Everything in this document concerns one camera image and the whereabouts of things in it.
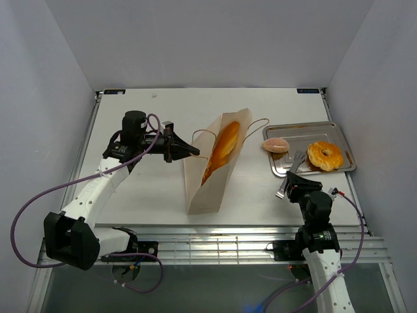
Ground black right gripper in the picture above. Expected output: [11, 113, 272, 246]
[285, 170, 323, 224]

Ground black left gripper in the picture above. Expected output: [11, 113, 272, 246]
[138, 128, 200, 163]

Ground metal bread tongs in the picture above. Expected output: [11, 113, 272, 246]
[276, 150, 307, 199]

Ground scored oval fake loaf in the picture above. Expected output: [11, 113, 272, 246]
[201, 159, 212, 185]

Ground ring shaped fake bread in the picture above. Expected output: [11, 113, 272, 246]
[307, 141, 344, 171]

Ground pink sugared fake doughnut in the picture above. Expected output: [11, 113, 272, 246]
[262, 138, 289, 153]

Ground long baguette fake bread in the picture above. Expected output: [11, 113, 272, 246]
[211, 121, 240, 172]

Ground beige paper bag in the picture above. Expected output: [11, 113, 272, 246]
[184, 108, 255, 215]

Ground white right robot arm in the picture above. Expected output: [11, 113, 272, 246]
[285, 172, 354, 312]

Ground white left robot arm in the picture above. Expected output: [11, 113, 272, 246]
[44, 110, 200, 270]

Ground metal baking tray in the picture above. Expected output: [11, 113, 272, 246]
[263, 121, 356, 178]

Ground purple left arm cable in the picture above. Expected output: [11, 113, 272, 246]
[10, 113, 165, 293]

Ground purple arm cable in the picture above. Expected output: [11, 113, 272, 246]
[262, 190, 364, 313]
[10, 113, 165, 293]

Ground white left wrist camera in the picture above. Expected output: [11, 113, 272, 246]
[161, 121, 174, 131]

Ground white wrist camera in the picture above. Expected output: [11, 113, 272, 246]
[161, 121, 174, 131]
[328, 188, 339, 198]

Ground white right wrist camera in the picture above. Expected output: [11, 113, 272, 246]
[328, 188, 339, 198]

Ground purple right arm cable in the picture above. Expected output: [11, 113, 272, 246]
[262, 190, 364, 313]

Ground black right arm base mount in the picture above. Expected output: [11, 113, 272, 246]
[265, 240, 305, 261]

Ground aluminium frame rail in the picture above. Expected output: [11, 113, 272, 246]
[127, 226, 391, 265]

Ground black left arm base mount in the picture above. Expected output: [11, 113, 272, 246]
[100, 241, 159, 263]

